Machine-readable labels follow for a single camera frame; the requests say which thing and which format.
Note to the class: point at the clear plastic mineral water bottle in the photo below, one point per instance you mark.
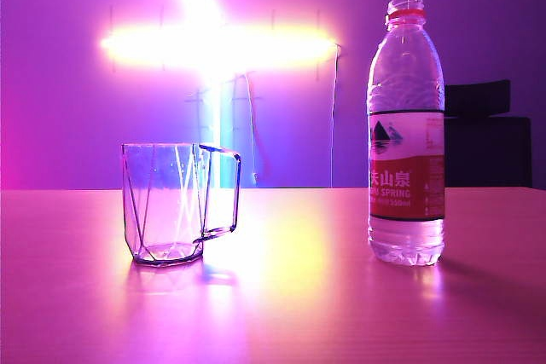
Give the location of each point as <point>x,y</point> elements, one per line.
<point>405,193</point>

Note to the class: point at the clear faceted glass mug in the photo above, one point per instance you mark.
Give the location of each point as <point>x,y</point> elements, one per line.
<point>164,210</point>

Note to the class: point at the vertical neon light tube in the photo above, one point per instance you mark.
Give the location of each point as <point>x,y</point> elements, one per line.
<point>224,134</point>

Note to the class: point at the horizontal neon light bar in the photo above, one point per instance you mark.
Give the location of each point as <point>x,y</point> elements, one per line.
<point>213,46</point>

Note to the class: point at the black office chair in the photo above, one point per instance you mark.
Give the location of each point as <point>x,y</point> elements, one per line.
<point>486,151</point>

